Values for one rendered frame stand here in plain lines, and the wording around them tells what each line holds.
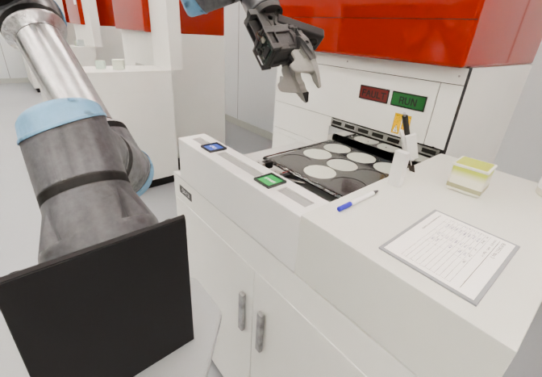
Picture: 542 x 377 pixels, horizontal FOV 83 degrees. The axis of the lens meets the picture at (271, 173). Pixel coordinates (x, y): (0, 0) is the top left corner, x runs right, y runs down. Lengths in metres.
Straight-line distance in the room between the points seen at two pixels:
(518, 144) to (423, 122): 1.52
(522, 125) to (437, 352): 2.14
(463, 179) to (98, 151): 0.73
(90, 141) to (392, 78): 0.94
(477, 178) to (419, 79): 0.42
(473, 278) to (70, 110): 0.62
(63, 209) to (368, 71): 1.02
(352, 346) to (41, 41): 0.83
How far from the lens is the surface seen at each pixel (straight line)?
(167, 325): 0.52
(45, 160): 0.48
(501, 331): 0.50
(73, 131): 0.49
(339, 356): 0.70
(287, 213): 0.62
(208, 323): 0.59
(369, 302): 0.57
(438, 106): 1.09
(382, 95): 1.16
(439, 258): 0.57
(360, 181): 0.93
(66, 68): 0.74
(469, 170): 0.82
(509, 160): 2.61
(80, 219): 0.44
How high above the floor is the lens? 1.28
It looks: 25 degrees down
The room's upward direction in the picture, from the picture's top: 4 degrees clockwise
